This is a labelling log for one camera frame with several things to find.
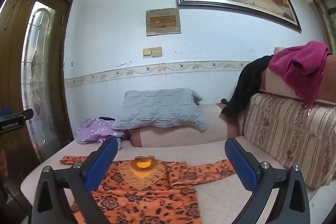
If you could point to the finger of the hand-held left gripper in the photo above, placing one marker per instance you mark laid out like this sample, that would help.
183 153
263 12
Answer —
27 113

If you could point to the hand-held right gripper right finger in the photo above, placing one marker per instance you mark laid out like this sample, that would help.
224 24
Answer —
241 167

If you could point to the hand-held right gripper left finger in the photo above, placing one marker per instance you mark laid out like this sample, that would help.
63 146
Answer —
101 165

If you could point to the orange black floral shirt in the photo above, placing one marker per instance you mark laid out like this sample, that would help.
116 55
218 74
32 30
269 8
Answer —
147 195

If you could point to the purple floral garment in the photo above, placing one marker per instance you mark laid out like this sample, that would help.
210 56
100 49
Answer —
92 132

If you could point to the dark cloth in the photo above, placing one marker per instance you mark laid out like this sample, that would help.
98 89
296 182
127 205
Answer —
106 118

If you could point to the wooden door with patterned glass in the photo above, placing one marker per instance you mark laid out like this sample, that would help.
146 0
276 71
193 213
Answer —
15 61

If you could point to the small black object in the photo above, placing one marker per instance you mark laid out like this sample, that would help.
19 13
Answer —
224 101

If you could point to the grey quilted pillow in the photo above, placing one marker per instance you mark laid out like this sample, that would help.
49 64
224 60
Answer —
160 108

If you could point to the black cloth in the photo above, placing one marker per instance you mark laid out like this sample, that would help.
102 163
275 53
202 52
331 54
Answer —
246 85

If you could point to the magenta cloth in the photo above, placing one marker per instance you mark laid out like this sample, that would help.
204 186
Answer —
302 64

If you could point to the beige wall light switch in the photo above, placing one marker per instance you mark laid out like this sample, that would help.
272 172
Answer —
147 53
157 51

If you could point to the small framed wall plaque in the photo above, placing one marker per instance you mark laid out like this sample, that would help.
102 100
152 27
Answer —
163 22

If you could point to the wooden window frame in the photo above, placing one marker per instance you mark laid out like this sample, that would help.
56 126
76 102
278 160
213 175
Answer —
328 19

